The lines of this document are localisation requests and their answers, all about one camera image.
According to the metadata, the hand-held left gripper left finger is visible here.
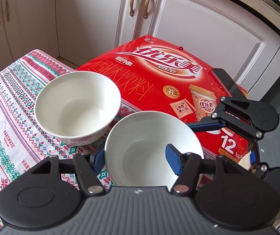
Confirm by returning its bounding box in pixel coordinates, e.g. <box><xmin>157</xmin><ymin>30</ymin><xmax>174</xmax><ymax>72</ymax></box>
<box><xmin>31</xmin><ymin>149</ymin><xmax>106</xmax><ymax>197</ymax></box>

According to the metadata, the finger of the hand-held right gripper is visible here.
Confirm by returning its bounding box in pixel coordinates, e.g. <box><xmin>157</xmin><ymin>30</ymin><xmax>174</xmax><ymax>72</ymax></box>
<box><xmin>250</xmin><ymin>149</ymin><xmax>270</xmax><ymax>180</ymax></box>
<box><xmin>188</xmin><ymin>97</ymin><xmax>263</xmax><ymax>140</ymax></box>

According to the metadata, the black smartphone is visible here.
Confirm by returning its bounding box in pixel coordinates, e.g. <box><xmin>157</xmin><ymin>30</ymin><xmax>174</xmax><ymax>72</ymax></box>
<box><xmin>211</xmin><ymin>68</ymin><xmax>248</xmax><ymax>98</ymax></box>

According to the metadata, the red green patterned tablecloth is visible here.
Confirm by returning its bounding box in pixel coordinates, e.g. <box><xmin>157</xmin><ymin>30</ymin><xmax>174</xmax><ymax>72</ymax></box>
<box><xmin>0</xmin><ymin>49</ymin><xmax>143</xmax><ymax>226</ymax></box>

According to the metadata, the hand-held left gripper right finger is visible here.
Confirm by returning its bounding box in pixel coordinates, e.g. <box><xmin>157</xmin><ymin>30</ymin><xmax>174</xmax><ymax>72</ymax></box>
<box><xmin>166</xmin><ymin>144</ymin><xmax>247</xmax><ymax>194</ymax></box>

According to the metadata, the red cardboard drink box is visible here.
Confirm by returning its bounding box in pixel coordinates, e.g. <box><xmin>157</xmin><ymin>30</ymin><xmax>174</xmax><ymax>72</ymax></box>
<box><xmin>76</xmin><ymin>35</ymin><xmax>259</xmax><ymax>170</ymax></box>

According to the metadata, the white pink-flower bowl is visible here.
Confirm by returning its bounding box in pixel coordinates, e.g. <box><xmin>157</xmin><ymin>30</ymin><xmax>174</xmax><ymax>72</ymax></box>
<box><xmin>104</xmin><ymin>111</ymin><xmax>204</xmax><ymax>186</ymax></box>
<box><xmin>34</xmin><ymin>71</ymin><xmax>121</xmax><ymax>145</ymax></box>

